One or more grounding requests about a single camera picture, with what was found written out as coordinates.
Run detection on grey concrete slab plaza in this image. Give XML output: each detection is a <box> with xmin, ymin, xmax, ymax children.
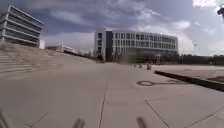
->
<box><xmin>0</xmin><ymin>61</ymin><xmax>224</xmax><ymax>128</ymax></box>

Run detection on large white and dark building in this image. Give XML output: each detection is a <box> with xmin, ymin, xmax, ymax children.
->
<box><xmin>93</xmin><ymin>29</ymin><xmax>180</xmax><ymax>64</ymax></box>

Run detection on round manhole cover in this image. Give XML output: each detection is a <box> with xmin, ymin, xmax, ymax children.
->
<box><xmin>136</xmin><ymin>80</ymin><xmax>155</xmax><ymax>87</ymax></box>

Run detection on low white building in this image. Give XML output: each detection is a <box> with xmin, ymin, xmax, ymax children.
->
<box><xmin>46</xmin><ymin>43</ymin><xmax>79</xmax><ymax>55</ymax></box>

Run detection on robot's own part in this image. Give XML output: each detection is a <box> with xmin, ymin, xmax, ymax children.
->
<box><xmin>72</xmin><ymin>118</ymin><xmax>86</xmax><ymax>128</ymax></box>
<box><xmin>135</xmin><ymin>116</ymin><xmax>148</xmax><ymax>128</ymax></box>

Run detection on small white building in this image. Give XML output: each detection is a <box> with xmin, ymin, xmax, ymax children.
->
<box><xmin>38</xmin><ymin>39</ymin><xmax>46</xmax><ymax>50</ymax></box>

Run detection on dark low kerb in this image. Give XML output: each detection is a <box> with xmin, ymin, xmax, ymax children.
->
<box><xmin>153</xmin><ymin>69</ymin><xmax>224</xmax><ymax>93</ymax></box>

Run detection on wide concrete steps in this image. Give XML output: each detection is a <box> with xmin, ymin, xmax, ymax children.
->
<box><xmin>0</xmin><ymin>42</ymin><xmax>98</xmax><ymax>76</ymax></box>

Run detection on row of trees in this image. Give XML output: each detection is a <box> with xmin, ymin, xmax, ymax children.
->
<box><xmin>178</xmin><ymin>54</ymin><xmax>224</xmax><ymax>66</ymax></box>

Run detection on white building with dark bands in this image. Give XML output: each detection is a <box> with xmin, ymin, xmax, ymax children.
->
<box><xmin>0</xmin><ymin>4</ymin><xmax>45</xmax><ymax>48</ymax></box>

